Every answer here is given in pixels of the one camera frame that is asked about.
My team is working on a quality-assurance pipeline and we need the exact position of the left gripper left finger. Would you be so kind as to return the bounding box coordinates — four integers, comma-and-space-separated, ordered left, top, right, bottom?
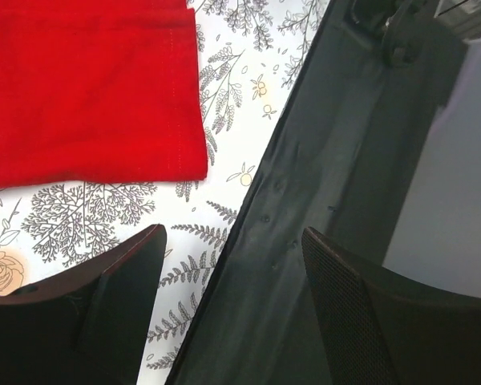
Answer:
0, 225, 167, 384

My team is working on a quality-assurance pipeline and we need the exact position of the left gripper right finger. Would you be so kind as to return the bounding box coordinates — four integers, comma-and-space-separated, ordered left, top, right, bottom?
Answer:
301, 227, 481, 384

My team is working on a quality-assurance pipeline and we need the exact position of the red t shirt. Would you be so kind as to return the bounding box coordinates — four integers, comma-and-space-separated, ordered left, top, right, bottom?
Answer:
0, 1, 208, 188

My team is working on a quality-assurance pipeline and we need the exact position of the floral table cloth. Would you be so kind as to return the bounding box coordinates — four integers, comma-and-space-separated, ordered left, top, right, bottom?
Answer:
0, 1, 328, 384

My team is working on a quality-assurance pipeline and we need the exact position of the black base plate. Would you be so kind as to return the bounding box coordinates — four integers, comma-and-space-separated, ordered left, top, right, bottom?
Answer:
168, 1, 466, 384

